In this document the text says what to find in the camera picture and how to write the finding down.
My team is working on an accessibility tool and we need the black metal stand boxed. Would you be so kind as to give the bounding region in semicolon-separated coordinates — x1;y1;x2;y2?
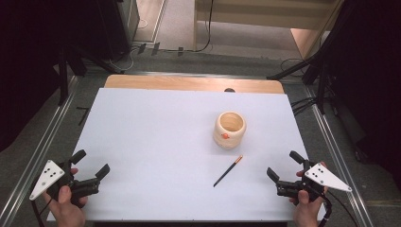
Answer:
56;44;126;107
266;46;330;115

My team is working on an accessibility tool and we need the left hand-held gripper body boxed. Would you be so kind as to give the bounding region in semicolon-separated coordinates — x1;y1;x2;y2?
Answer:
28;159;101;206

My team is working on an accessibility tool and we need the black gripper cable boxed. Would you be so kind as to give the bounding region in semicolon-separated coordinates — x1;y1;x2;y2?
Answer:
29;198;53;227
317;190;359;227

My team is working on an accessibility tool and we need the metal floor rail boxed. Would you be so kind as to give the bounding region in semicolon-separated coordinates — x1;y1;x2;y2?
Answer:
0;75;80;227
303;84;375;227

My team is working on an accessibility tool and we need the grey cabinet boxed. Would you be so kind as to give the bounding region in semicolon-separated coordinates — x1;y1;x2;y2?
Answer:
118;0;141;48

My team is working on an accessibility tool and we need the bundle of black cables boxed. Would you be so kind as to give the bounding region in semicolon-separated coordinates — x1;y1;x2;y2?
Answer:
289;96;319;116

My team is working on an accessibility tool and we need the black floor cable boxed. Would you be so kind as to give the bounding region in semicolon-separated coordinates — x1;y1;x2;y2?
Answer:
156;0;216;54

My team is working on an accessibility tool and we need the white table mat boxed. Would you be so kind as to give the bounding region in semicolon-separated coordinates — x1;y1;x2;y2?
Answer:
46;87;326;222

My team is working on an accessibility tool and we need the wooden table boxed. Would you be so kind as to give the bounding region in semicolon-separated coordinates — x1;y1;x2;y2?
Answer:
103;74;286;95

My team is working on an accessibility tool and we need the light wooden furniture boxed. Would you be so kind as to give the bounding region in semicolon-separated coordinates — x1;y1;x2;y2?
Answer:
192;0;345;61

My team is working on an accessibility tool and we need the black pen with orange end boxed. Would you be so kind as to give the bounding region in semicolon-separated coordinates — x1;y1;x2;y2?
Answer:
213;154;244;188

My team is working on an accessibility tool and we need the dark curtain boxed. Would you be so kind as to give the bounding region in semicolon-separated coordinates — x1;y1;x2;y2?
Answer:
0;0;131;153
310;0;401;190

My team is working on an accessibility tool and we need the person's left hand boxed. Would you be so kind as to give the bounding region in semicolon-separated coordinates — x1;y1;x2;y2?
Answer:
42;167;90;227

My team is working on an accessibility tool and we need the wooden cup with orange dot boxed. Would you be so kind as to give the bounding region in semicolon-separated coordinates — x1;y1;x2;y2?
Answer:
212;111;248;150

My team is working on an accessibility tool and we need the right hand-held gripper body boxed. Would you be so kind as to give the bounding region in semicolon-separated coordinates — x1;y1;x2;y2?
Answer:
276;160;353;203

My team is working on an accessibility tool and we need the person's right hand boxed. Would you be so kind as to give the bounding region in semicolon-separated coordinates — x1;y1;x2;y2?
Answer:
288;161;329;227

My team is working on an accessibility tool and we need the white floor cable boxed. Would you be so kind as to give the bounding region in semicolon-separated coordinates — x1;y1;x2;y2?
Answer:
109;46;140;73

